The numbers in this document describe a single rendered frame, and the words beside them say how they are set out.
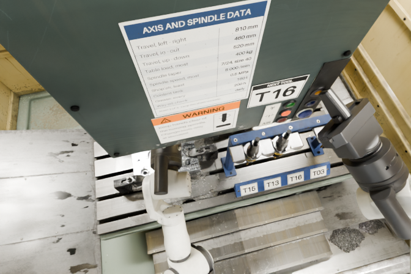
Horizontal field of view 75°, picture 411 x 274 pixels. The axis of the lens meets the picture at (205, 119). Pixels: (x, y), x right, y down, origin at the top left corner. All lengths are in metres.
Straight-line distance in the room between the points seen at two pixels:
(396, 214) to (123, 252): 1.28
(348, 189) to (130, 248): 1.15
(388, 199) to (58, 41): 0.54
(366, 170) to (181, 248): 0.50
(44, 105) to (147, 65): 1.81
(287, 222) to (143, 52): 1.26
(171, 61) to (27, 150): 1.49
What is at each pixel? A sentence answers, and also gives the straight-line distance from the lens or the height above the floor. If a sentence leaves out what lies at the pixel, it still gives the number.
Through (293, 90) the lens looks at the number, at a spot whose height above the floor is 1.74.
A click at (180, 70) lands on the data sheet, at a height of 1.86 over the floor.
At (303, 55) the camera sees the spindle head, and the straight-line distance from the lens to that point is 0.42.
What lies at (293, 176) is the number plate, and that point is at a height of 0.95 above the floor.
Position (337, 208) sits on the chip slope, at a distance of 1.57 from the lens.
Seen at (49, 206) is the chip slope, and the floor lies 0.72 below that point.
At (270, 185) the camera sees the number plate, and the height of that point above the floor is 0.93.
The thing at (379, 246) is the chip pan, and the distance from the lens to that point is 1.70.
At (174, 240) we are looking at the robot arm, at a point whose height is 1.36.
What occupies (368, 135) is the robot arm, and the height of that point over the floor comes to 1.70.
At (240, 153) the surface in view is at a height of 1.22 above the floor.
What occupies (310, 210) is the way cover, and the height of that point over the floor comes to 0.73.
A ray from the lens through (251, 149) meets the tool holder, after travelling 0.95.
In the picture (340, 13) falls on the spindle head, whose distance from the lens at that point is 0.39.
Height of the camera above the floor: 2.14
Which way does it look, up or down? 63 degrees down
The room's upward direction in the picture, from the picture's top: 2 degrees counter-clockwise
